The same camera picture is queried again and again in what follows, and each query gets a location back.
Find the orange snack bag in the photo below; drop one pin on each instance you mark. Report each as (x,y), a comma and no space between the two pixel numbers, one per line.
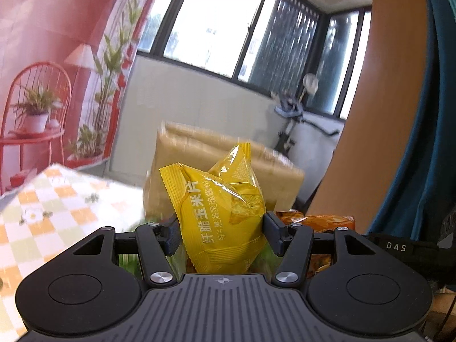
(319,223)

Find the black exercise bike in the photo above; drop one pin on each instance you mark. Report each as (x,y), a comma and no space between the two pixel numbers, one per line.
(291,109)

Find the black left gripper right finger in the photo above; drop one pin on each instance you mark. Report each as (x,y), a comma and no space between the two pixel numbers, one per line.
(292,243)

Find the yellow corn chips snack bag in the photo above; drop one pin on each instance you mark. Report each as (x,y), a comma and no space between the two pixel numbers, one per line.
(219,211)

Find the wooden headboard panel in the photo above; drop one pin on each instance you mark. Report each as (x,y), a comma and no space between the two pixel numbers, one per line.
(381,118)

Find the pink printed backdrop cloth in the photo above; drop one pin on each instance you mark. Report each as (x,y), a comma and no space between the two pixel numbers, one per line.
(64,71)

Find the brown cardboard box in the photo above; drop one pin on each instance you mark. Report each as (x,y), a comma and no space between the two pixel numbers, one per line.
(280,180)

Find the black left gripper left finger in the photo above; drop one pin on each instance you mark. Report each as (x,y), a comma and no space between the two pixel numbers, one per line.
(156,242)

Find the black framed window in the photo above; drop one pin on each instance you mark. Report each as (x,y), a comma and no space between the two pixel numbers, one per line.
(275,47)

